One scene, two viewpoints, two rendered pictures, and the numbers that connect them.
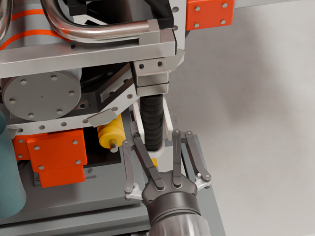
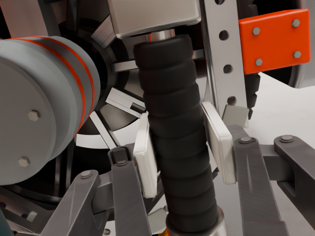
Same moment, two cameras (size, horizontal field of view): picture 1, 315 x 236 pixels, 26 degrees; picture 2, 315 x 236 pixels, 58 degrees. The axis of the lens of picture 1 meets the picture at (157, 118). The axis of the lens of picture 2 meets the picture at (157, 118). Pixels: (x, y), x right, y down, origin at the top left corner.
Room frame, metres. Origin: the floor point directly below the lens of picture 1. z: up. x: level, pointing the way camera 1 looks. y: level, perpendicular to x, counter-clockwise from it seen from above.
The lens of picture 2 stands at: (0.54, -0.02, 0.91)
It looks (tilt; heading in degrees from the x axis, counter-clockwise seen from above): 18 degrees down; 15
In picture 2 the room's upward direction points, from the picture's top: 12 degrees counter-clockwise
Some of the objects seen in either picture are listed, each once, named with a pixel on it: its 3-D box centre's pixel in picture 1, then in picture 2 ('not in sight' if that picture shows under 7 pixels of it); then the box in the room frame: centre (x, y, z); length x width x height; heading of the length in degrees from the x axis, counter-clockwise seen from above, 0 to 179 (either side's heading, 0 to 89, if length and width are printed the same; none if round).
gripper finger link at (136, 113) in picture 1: (138, 122); (147, 149); (0.70, 0.03, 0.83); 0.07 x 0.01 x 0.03; 10
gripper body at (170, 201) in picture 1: (170, 200); not in sight; (0.55, -0.02, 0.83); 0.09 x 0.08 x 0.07; 10
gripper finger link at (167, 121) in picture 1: (166, 119); (216, 136); (0.71, -0.01, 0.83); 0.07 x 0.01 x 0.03; 10
